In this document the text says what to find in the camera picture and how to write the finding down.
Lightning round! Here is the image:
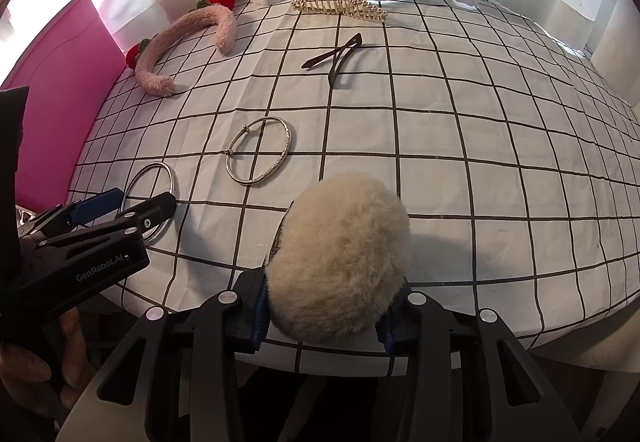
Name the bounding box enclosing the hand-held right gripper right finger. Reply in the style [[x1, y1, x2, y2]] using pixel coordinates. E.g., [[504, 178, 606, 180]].
[[375, 278, 584, 442]]

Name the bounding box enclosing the fluffy beige hair clip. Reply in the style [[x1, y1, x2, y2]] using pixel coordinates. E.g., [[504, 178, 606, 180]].
[[263, 171, 414, 344]]

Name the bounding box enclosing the pink fuzzy strawberry headband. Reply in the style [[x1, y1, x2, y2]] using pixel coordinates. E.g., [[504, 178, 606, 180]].
[[124, 0, 237, 98]]

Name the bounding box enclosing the person's left hand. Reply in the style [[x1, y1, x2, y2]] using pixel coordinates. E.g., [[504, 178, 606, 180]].
[[0, 308, 101, 423]]

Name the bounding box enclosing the pink box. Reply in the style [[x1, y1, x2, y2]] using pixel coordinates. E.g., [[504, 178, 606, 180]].
[[0, 0, 126, 219]]

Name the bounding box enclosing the plain silver bangle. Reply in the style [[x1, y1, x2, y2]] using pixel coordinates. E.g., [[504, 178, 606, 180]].
[[121, 161, 177, 243]]

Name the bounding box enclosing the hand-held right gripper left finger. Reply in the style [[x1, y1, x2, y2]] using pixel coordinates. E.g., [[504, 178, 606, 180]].
[[55, 267, 272, 442]]

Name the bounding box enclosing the brown crossed hair clip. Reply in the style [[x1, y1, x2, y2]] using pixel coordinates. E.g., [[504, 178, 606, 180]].
[[301, 32, 364, 88]]

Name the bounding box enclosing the patterned silver bangle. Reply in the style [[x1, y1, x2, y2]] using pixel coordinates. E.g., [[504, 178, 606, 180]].
[[225, 116, 296, 186]]

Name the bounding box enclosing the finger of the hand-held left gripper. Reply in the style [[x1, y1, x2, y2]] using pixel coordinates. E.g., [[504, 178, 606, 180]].
[[20, 188, 126, 237], [37, 192, 178, 249]]

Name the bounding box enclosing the black grid white tablecloth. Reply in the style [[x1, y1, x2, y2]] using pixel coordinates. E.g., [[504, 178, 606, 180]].
[[67, 0, 640, 379]]

